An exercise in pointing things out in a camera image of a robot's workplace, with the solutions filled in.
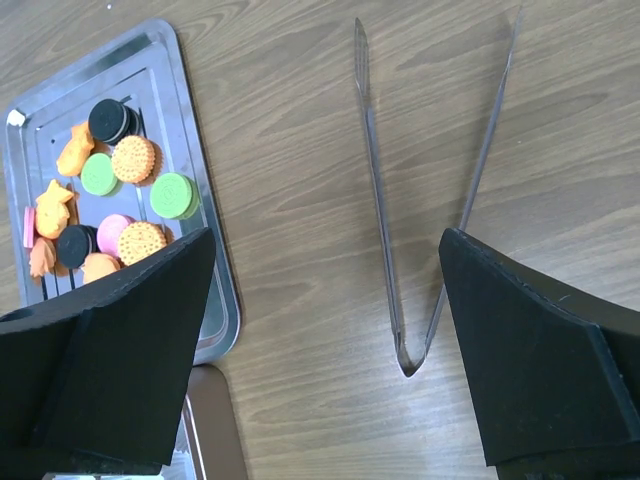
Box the orange fish cookie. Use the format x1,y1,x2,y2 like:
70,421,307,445
56,121,95,177

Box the brown tin lid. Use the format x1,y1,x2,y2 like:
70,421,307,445
183,365,249,480

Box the pink round cookie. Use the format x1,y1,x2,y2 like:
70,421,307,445
97,214,135,258

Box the pink cookie at edge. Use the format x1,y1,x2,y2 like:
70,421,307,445
23,206,36,250

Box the orange star cookie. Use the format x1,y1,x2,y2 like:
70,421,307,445
35,179,74,240

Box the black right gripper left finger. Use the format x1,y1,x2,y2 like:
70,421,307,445
1,228,216,466

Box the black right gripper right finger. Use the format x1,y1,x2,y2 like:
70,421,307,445
439,229,639,466

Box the green round cookie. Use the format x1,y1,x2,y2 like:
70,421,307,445
80,153,120,197
150,172,199,220

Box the orange leaf cookie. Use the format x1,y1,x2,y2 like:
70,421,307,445
29,237,57,278

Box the black sandwich cookie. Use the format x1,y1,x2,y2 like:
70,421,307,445
56,224,99,269
88,99,141,146

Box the steel baking tray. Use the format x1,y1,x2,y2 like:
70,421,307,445
1,19,241,365

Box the black sandwich cookie top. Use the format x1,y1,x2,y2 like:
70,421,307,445
88,99,141,146

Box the orange flower cookie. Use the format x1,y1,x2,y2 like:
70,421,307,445
81,253,121,285

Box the orange round sandwich cookie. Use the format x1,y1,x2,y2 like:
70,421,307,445
117,221,167,266

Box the orange round dotted cookie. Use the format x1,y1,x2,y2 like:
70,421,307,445
111,135,163,187

